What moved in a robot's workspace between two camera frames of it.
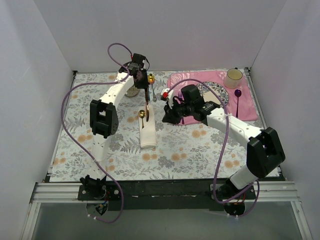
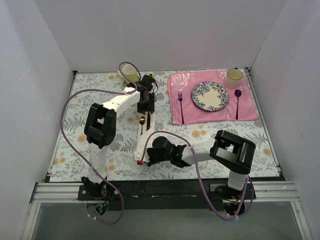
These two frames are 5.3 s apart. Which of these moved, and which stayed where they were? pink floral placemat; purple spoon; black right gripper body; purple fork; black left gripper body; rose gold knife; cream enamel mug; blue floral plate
Moved: rose gold knife; black right gripper body; black left gripper body
Stayed: pink floral placemat; cream enamel mug; purple spoon; purple fork; blue floral plate
